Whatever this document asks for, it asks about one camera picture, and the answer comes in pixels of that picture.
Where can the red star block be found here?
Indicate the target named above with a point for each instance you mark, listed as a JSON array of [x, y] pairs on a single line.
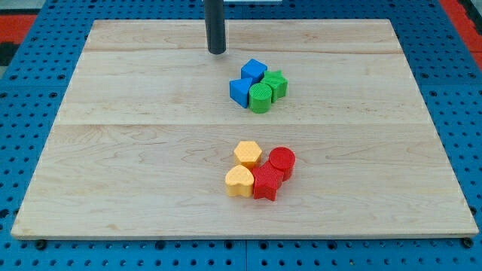
[[268, 179]]

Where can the green star block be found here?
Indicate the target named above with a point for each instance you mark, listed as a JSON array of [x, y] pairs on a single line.
[[277, 82]]

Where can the yellow hexagon block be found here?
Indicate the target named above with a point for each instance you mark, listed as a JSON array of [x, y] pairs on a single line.
[[247, 154]]

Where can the yellow heart block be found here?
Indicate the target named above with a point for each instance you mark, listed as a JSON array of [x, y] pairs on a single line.
[[239, 181]]

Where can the green cylinder block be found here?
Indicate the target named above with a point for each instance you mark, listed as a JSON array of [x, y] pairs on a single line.
[[260, 96]]

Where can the red cylinder block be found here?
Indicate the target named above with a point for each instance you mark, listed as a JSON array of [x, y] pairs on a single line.
[[283, 159]]

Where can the blue triangle block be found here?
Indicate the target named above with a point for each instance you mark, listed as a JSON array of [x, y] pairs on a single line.
[[239, 91]]

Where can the blue cube block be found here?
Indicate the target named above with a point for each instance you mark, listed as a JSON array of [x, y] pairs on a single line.
[[253, 69]]

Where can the light wooden board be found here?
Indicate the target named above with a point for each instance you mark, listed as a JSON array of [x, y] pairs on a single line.
[[145, 134]]

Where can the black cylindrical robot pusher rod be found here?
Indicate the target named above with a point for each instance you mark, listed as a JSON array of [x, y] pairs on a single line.
[[215, 26]]

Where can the blue perforated pegboard base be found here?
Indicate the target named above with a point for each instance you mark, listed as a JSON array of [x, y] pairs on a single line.
[[36, 78]]

